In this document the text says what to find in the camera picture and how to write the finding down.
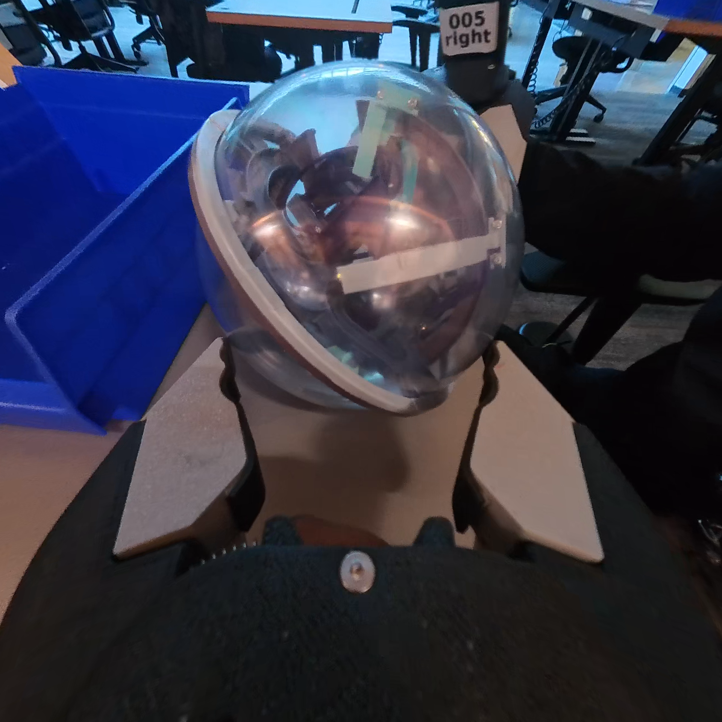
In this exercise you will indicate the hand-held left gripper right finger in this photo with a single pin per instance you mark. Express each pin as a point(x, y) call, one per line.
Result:
point(530, 468)

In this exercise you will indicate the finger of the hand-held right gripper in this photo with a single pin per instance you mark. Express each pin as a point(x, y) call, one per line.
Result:
point(507, 129)

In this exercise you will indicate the clear plastic maze ball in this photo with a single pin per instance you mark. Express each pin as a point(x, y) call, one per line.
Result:
point(366, 225)

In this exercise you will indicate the desk with orange edge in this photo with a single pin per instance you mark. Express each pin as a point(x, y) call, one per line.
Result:
point(699, 28)
point(293, 17)

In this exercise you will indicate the person's right forearm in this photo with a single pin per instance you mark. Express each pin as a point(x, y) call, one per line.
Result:
point(592, 197)

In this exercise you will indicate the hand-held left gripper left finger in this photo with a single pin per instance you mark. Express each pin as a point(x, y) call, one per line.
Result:
point(180, 468)

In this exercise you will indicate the blue plastic bin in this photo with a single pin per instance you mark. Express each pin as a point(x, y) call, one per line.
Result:
point(73, 225)

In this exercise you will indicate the black office chair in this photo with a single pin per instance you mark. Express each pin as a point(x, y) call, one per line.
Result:
point(544, 271)
point(417, 34)
point(575, 56)
point(84, 22)

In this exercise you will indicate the person's left hand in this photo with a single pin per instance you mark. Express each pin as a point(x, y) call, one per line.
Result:
point(333, 530)

